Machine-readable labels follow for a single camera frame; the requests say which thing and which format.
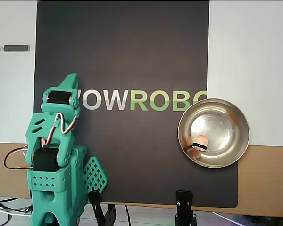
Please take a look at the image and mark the grey USB stick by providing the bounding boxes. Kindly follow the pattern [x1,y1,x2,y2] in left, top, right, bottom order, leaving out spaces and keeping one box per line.
[0,44,31,53]

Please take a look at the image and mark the black mat with WOWROBO print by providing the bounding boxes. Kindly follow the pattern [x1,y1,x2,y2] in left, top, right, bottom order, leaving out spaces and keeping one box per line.
[29,0,239,209]

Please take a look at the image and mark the black camera stand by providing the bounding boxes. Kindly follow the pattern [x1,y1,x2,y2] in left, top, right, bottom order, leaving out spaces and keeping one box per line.
[175,190,197,226]

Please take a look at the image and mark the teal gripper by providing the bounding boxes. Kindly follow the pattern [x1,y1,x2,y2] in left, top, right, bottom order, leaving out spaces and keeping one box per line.
[40,73,83,128]

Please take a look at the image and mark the metal bowl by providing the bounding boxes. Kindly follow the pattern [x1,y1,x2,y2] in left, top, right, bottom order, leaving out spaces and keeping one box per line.
[177,98,250,169]

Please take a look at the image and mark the white cable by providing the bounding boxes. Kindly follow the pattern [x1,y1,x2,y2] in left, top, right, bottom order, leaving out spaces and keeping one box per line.
[0,205,33,215]

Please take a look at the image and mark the black power cable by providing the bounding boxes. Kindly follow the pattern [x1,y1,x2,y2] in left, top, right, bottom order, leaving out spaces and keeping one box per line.
[0,195,33,226]

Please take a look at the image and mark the black table clamp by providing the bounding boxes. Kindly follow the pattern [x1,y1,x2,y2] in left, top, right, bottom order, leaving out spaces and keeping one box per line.
[88,189,117,226]

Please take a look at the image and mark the upper arm servo cable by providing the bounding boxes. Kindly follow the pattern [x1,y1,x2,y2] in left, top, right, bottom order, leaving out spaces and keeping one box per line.
[4,145,35,170]

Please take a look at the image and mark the gripper servo cable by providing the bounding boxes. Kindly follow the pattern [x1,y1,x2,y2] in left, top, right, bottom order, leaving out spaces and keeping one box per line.
[41,113,79,147]

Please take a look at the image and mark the thin black cable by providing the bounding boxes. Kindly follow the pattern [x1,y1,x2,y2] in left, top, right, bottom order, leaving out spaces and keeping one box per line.
[125,204,133,226]

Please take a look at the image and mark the tan ball with black base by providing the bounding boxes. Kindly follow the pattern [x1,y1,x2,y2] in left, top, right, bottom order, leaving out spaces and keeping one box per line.
[190,135,209,152]

